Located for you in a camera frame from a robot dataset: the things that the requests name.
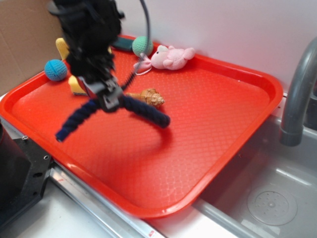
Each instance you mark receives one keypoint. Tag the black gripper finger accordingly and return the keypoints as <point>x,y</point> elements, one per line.
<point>108,93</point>
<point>98,89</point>

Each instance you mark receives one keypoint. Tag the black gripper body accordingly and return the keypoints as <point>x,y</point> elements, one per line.
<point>96,68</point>

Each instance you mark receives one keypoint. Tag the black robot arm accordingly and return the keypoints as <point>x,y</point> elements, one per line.
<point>89,28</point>

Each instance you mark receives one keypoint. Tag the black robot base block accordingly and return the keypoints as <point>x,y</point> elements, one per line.
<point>24,170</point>

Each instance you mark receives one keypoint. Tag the yellow sponge with blue base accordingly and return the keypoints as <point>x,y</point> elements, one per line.
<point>75,87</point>

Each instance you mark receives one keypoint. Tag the yellow cloth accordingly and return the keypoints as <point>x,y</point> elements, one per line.
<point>62,48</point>

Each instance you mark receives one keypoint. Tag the blue knitted ball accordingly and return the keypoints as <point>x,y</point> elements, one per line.
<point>55,70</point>

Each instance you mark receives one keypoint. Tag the dark green oblong object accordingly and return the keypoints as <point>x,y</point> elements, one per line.
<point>123,44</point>

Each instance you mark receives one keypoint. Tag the brown conch seashell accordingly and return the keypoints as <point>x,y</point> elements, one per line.
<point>149,96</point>

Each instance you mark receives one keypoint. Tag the green knitted ball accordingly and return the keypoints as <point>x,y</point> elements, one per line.
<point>142,45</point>

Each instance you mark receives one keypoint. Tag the red plastic tray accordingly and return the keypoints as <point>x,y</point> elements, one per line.
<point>147,171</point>

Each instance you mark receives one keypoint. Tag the brown cardboard panel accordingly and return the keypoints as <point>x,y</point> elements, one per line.
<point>27,40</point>

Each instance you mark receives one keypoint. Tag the pink plush toy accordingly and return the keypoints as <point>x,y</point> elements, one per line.
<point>170,58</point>

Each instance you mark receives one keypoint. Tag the grey faucet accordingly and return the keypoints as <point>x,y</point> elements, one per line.
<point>300,108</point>

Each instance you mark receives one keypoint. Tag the grey sink basin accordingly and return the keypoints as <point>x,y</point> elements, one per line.
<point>267,190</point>

